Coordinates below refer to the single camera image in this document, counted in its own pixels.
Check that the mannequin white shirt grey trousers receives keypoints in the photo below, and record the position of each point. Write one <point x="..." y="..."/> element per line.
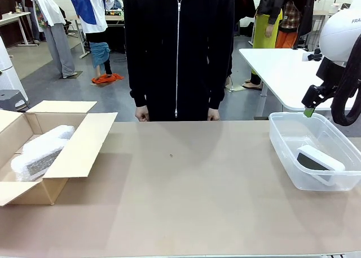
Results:
<point x="56" y="44"/>

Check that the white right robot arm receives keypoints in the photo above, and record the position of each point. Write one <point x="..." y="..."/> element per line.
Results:
<point x="338" y="35"/>

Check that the mannequin yellow apron dark jacket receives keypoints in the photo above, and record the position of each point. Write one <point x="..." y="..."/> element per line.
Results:
<point x="265" y="32"/>

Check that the open brown cardboard box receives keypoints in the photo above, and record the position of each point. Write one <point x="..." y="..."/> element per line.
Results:
<point x="79" y="151"/>

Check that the person's left hand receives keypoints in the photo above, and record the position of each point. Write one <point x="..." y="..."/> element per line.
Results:
<point x="213" y="114"/>

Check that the table with green device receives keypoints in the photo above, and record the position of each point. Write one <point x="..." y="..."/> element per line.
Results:
<point x="114" y="14"/>

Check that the grey sewing workstation table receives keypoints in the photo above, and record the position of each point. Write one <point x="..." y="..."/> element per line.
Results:
<point x="320" y="13"/>

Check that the white side table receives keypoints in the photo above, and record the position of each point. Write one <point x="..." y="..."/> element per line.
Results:
<point x="282" y="72"/>

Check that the person in black zip hoodie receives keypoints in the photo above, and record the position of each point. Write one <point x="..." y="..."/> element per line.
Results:
<point x="158" y="44"/>

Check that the grey round metal stool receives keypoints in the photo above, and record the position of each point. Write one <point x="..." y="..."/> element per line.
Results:
<point x="14" y="100"/>

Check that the white frame desk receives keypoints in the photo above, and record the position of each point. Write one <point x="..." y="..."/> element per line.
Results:
<point x="83" y="44"/>

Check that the orange cloth on floor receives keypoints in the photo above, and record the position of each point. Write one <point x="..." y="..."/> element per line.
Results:
<point x="105" y="78"/>

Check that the person's right forearm black sleeve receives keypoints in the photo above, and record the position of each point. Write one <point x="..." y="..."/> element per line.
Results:
<point x="138" y="86"/>

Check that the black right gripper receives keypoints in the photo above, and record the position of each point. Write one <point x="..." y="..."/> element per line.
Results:
<point x="328" y="72"/>

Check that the mannequin plaid shirt orange trousers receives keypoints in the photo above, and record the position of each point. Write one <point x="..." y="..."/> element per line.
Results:
<point x="287" y="38"/>

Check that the clear plastic storage bin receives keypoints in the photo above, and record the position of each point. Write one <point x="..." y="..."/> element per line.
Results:
<point x="285" y="134"/>

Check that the all-white bubble-wrapped clock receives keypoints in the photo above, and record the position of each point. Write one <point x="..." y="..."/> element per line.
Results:
<point x="53" y="137"/>

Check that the black white wrist camera mount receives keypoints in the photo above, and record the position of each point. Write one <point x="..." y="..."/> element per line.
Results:
<point x="314" y="56"/>

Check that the bubble-wrapped clock with visible display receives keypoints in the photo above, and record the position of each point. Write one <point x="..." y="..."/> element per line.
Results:
<point x="36" y="163"/>

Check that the person's left forearm black sleeve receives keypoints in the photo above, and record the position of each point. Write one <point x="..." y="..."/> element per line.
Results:
<point x="219" y="86"/>

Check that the white unwrapped digital clock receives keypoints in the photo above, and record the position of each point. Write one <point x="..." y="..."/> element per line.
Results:
<point x="318" y="156"/>

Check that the mannequin long black coat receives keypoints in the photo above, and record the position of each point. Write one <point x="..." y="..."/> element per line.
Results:
<point x="306" y="10"/>

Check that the person's right hand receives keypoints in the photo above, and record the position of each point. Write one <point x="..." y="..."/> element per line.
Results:
<point x="141" y="113"/>

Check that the mannequin dark red garment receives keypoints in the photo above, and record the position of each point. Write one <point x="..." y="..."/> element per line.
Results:
<point x="244" y="1"/>

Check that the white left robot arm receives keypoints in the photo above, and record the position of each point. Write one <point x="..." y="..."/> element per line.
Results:
<point x="8" y="69"/>

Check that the small bottle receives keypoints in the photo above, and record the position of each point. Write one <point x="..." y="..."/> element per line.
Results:
<point x="19" y="8"/>

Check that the mannequin blue white jacket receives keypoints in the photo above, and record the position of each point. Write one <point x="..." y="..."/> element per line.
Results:
<point x="93" y="10"/>

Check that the light wood top desk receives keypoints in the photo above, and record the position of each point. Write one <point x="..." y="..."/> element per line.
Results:
<point x="14" y="17"/>

